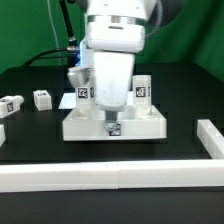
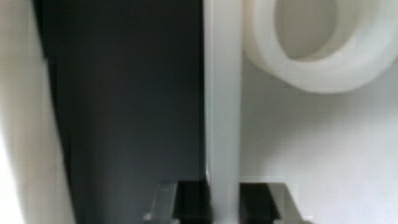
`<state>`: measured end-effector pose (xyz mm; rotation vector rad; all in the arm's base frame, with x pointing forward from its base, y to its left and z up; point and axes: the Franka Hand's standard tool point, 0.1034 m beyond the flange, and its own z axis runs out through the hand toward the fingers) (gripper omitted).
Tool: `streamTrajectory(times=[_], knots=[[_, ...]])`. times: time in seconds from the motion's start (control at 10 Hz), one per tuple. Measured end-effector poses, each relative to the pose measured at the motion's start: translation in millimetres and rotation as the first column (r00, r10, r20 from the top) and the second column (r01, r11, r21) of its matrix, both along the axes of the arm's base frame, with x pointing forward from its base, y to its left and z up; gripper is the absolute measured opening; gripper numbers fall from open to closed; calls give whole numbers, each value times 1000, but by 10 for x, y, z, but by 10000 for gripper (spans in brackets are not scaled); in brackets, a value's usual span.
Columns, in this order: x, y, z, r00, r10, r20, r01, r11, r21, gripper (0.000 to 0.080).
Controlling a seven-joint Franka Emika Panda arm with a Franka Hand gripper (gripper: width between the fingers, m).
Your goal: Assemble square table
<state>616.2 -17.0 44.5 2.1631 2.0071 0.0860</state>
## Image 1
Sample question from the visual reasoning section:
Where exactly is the paper sheet with markers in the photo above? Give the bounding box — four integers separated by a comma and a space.
59, 91, 133, 109

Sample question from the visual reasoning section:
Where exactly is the white left fence piece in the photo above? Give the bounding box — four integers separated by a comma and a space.
0, 124, 6, 147

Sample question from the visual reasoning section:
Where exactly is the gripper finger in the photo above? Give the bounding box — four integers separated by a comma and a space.
105, 111, 118, 131

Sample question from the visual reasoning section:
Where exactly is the white square tabletop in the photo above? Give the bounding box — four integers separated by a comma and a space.
62, 106, 167, 141

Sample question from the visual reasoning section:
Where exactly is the white front fence bar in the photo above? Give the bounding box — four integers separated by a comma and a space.
0, 159, 224, 192

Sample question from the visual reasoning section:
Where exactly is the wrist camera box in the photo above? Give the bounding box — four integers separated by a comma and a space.
67, 66, 94, 88

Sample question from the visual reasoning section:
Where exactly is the black cable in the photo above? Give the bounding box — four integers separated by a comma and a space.
21, 0, 81, 68

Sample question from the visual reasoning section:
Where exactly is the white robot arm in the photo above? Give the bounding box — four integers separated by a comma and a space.
74, 0, 185, 131

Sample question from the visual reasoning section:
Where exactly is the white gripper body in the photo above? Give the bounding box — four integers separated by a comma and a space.
86, 22, 145, 112

